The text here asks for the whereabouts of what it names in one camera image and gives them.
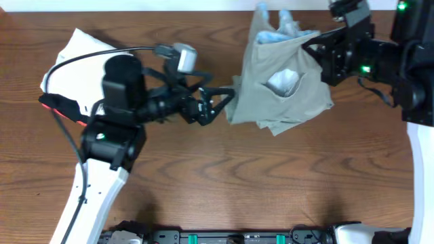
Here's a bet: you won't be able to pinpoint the khaki grey shorts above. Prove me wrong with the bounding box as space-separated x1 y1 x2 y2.
225 3 334 136

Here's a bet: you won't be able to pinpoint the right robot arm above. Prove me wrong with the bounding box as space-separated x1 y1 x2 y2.
302 0 433 243

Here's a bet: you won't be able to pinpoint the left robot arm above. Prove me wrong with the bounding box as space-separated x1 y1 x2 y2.
50 55 235 243

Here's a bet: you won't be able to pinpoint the red folded garment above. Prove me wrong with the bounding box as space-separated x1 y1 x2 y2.
41 104 87 127

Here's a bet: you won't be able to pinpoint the white folded garment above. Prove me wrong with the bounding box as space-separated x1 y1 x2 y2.
40 28 115 116

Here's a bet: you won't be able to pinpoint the black folded garment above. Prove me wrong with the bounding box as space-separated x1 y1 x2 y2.
38 93 89 125

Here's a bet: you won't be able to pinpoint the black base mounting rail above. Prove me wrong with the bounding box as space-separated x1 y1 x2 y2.
98 220 411 244

